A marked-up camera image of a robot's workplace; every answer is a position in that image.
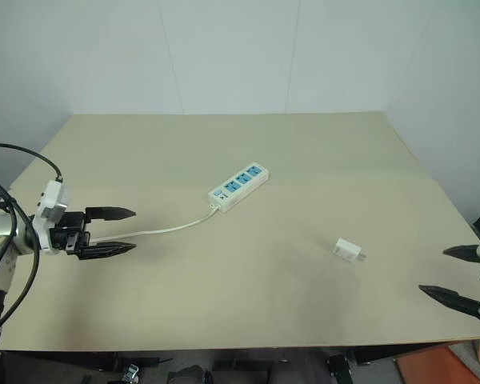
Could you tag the white power strip blue sockets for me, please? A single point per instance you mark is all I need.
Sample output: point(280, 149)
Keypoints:
point(237, 186)

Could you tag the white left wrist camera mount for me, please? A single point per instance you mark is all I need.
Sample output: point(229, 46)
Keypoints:
point(54, 203)

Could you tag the white charger plug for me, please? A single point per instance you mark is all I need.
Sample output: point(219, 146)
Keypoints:
point(347, 250)

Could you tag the small metal caster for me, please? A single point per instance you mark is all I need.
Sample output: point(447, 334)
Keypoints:
point(130, 374)

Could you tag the dark rounded shape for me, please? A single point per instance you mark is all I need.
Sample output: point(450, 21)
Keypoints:
point(190, 375)

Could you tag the black metal bracket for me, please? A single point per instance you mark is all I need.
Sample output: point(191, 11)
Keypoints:
point(341, 367)

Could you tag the orange object under table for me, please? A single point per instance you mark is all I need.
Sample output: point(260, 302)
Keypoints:
point(432, 366)

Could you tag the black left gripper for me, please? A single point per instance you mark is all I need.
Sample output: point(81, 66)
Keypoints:
point(69, 233)

